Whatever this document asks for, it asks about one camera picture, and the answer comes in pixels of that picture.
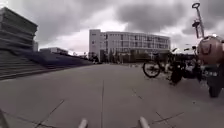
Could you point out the grey tiered building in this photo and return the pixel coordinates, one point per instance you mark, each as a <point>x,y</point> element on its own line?
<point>16,31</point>

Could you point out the grey concrete slab pavement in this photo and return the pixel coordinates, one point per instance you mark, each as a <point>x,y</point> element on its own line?
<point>100,93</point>

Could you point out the large white multi-storey building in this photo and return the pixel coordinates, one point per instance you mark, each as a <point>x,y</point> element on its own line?
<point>130,41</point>

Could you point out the blue sloping wall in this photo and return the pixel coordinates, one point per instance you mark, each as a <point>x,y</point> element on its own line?
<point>63,60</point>

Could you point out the street lamp pole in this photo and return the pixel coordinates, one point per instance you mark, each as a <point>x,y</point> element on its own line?
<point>200,20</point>

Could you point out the robot's own part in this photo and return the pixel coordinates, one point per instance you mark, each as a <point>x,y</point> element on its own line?
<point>82,123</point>
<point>144,122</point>

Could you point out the wide concrete stairs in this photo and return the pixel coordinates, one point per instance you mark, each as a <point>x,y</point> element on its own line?
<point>16,65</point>

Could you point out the bicycle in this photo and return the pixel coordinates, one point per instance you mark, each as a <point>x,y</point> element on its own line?
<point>151,69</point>

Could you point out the row of parked scooters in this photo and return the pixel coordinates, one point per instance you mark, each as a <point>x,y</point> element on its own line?
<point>211,56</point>

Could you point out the low grey building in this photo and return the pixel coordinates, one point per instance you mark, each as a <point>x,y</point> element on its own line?
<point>53,50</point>

